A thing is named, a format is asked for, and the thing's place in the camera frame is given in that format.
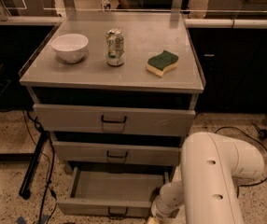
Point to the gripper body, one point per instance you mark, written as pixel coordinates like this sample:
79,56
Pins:
157,209

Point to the grey drawer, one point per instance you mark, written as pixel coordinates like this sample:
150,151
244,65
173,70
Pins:
104,119
113,190
105,153

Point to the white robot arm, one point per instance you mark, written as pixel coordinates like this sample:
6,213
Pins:
209,164

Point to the grey drawer cabinet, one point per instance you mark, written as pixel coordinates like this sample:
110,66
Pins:
92,82

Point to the blue tape on floor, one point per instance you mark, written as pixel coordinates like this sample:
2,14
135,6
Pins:
44,220

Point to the black stand leg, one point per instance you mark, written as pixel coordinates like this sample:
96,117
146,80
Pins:
25,192

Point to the caster wheel of cart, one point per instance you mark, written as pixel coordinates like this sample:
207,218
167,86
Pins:
262,134

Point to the green yellow sponge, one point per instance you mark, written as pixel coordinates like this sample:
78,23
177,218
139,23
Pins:
162,63

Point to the green white soda can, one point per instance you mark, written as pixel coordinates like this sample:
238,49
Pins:
115,47

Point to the white ceramic bowl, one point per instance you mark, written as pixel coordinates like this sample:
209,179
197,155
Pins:
71,48

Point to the clear water bottle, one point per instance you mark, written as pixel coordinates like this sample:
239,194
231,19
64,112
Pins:
105,4

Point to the white horizontal rail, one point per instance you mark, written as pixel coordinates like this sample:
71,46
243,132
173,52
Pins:
191,23

